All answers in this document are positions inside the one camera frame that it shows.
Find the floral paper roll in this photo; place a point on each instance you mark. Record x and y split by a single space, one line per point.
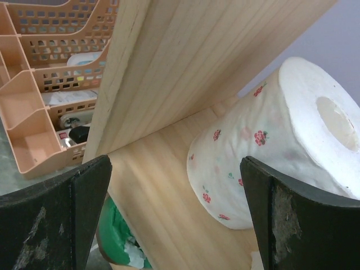
299 121

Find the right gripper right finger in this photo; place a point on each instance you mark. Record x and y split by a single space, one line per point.
299 226

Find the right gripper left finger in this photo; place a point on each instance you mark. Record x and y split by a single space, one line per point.
51 224

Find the items in file organizer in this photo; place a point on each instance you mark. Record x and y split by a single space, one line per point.
71 98

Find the green wrapped roll lower left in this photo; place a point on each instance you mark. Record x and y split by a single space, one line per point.
116 241

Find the wooden two-tier shelf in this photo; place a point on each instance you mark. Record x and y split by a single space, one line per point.
173 68

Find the orange plastic file organizer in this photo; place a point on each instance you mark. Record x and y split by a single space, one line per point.
36 41

